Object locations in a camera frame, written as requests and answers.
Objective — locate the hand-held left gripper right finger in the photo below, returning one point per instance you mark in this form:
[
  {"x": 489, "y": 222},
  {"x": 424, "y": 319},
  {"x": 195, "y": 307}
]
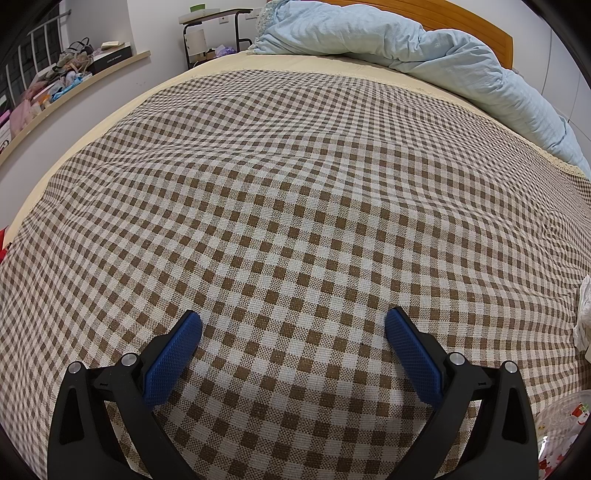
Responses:
[{"x": 415, "y": 360}]

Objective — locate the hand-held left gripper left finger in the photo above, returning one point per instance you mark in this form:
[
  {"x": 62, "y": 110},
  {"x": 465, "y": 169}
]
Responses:
[{"x": 173, "y": 360}]

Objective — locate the clear bag with red print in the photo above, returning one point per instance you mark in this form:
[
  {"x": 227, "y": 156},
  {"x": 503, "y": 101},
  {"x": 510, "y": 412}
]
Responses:
[{"x": 572, "y": 415}]

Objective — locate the white crumpled paper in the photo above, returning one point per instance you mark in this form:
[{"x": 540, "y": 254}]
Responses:
[{"x": 584, "y": 318}]

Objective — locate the brown checkered blanket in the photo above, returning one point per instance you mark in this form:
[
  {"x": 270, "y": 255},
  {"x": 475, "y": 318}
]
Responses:
[{"x": 300, "y": 207}]

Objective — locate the red printed white bag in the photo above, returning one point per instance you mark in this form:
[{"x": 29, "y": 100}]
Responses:
[{"x": 3, "y": 240}]

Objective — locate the pile of pink bags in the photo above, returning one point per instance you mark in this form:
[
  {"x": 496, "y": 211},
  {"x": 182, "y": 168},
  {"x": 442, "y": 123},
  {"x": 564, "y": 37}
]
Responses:
[{"x": 25, "y": 110}]

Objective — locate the blue packets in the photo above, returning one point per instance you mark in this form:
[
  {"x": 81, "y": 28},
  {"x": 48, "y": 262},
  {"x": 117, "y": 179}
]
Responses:
[{"x": 64, "y": 87}]

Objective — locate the wooden windowsill shelf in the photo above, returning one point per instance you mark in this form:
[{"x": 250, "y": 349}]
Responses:
[{"x": 115, "y": 69}]

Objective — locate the black box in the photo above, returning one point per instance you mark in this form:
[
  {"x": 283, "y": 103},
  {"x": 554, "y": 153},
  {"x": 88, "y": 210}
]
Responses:
[{"x": 111, "y": 57}]

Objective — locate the light blue duvet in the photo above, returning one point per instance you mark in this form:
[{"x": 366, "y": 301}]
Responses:
[{"x": 415, "y": 46}]

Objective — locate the purple plastic bag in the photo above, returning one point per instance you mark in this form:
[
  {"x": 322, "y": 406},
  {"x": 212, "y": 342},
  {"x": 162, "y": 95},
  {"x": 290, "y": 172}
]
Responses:
[{"x": 225, "y": 48}]

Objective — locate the small cream box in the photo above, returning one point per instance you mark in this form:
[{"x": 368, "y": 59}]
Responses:
[{"x": 111, "y": 45}]

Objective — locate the white window railing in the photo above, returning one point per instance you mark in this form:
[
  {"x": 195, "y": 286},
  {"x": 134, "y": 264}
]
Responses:
[{"x": 27, "y": 55}]

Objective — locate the small green box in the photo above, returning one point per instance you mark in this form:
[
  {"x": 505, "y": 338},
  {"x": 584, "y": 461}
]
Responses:
[{"x": 197, "y": 7}]

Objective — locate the wooden bed frame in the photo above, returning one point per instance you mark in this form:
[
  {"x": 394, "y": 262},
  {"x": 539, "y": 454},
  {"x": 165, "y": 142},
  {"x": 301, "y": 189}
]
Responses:
[{"x": 485, "y": 27}]

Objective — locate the black frame side table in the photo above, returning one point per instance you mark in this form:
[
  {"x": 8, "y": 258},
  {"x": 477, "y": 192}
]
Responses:
[{"x": 217, "y": 16}]

